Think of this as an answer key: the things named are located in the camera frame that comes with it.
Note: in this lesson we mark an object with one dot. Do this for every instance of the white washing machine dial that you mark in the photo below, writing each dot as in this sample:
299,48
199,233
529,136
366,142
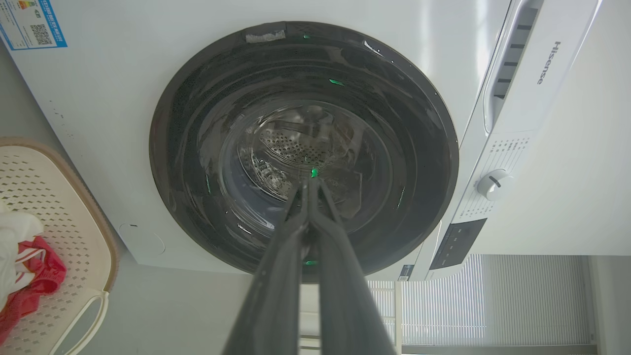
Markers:
492,184

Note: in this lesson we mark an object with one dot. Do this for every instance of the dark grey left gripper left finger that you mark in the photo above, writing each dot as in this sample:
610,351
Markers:
276,296

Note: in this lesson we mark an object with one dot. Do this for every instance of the white Hisense washing machine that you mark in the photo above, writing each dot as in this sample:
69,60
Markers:
98,123

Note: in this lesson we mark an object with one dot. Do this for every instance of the cream perforated laundry basket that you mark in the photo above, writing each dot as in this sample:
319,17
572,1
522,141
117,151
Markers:
64,207

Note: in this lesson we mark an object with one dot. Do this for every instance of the blue energy label sticker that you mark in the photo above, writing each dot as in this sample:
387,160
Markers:
30,22

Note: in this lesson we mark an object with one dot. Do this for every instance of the white window blinds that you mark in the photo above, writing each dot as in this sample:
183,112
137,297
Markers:
493,305

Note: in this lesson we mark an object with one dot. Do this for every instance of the white garment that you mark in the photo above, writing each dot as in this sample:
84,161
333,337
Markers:
12,241

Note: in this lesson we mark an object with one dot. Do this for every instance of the round dark washing machine door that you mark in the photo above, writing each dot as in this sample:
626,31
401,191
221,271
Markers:
222,148

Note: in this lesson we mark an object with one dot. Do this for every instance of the red garment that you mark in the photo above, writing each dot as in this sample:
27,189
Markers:
34,281

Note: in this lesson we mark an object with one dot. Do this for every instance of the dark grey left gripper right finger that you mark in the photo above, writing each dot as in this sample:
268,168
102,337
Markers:
345,305

